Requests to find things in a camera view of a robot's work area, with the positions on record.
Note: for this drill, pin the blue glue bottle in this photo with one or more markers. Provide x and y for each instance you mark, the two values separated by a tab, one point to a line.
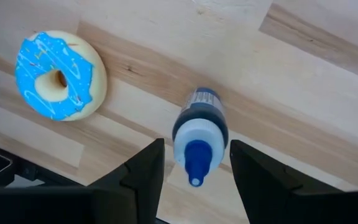
200	130

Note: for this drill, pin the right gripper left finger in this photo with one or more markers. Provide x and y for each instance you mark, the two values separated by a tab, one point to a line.
135	193

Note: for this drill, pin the blue frosted donut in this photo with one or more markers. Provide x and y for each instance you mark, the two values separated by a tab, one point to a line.
42	56

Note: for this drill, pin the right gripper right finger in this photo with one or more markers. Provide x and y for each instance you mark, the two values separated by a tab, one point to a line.
269	193

